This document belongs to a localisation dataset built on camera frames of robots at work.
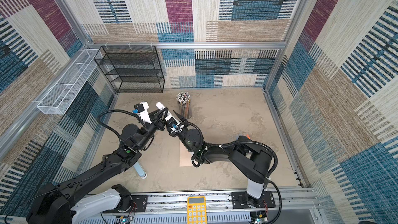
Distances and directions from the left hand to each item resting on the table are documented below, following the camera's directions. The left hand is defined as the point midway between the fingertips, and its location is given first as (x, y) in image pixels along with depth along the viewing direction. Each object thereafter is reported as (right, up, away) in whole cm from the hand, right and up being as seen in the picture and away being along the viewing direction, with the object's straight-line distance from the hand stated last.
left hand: (166, 107), depth 71 cm
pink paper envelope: (+7, -27, +16) cm, 32 cm away
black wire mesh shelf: (-32, +25, +37) cm, 55 cm away
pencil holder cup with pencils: (+6, +4, +19) cm, 20 cm away
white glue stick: (-2, 0, -1) cm, 3 cm away
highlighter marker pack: (+42, -17, +23) cm, 51 cm away
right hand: (+1, -4, +6) cm, 7 cm away
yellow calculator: (+14, -47, -1) cm, 49 cm away
